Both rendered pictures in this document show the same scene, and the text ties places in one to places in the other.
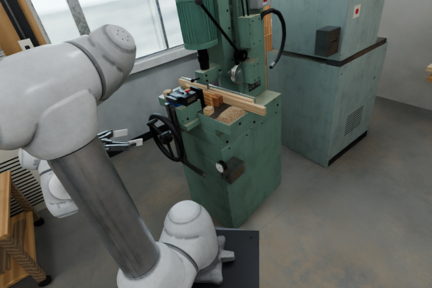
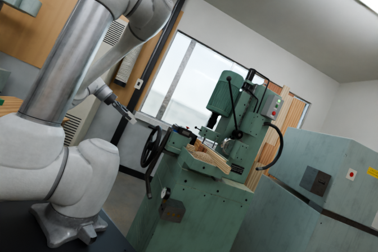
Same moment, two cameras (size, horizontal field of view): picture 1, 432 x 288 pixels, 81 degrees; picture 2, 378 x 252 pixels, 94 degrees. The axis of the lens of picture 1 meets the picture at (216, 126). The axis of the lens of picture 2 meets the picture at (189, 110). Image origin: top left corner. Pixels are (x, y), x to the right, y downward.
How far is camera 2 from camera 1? 0.52 m
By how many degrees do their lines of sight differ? 39
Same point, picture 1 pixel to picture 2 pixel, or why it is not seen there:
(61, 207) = not seen: hidden behind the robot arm
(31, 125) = not seen: outside the picture
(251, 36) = (251, 125)
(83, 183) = (76, 16)
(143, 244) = (54, 92)
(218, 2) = (241, 95)
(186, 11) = (219, 86)
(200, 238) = (89, 167)
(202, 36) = (219, 103)
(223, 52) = (226, 126)
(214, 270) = (63, 230)
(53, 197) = not seen: hidden behind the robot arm
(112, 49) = not seen: outside the picture
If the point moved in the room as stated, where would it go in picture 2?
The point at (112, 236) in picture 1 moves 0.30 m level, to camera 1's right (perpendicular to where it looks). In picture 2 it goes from (49, 61) to (132, 102)
